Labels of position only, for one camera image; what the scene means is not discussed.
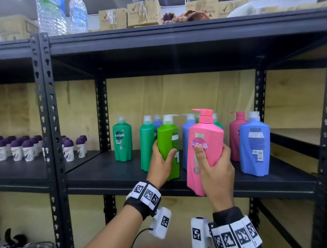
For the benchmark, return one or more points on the person's left hand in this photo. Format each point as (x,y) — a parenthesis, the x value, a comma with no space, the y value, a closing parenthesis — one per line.
(158,173)

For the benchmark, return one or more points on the right wristband with marker tags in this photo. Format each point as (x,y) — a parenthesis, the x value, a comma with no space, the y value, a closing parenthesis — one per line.
(235,235)

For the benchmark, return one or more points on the white rounded container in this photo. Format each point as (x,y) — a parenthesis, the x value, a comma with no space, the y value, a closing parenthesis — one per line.
(241,10)

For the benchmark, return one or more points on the wristband with marker tags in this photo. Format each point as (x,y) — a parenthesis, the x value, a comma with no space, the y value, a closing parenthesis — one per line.
(235,235)
(143,196)

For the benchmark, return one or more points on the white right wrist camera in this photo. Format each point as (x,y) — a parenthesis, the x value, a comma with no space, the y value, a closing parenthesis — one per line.
(199,233)

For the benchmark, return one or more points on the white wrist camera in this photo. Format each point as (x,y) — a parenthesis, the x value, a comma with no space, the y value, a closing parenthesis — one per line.
(161,222)
(199,233)

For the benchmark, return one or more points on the small blue shampoo bottle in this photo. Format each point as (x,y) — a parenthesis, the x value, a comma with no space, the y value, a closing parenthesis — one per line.
(253,166)

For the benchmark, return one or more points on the large blue shampoo bottle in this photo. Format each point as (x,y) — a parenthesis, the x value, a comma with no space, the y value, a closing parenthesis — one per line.
(158,124)
(186,143)

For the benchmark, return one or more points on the brown storage carton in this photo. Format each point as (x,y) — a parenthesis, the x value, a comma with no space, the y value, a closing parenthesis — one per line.
(144,14)
(15,28)
(201,7)
(112,19)
(232,7)

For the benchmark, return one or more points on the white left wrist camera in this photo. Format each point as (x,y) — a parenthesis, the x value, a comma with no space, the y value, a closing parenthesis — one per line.
(161,222)

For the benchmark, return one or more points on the group of purple-capped deodorants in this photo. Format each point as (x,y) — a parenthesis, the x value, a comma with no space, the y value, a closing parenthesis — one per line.
(28,153)

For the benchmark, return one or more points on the person's left forearm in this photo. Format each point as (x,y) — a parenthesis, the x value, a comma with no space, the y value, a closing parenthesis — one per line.
(117,232)

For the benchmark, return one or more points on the large green shampoo bottle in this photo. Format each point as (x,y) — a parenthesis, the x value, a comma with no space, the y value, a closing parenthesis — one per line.
(167,138)
(197,118)

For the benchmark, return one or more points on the left wristband with marker tags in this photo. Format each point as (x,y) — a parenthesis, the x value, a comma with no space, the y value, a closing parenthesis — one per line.
(143,196)

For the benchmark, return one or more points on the clear plastic water bottle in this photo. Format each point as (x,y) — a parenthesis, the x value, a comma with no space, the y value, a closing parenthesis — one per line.
(78,16)
(51,18)

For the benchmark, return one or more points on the person's right hand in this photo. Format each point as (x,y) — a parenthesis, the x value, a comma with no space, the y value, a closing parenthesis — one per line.
(219,184)

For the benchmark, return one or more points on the large teal shampoo bottle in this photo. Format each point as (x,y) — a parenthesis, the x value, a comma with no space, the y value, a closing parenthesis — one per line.
(147,148)
(122,150)
(218,125)

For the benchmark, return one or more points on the large pink shampoo bottle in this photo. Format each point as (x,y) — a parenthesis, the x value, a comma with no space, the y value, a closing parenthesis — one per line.
(233,138)
(209,127)

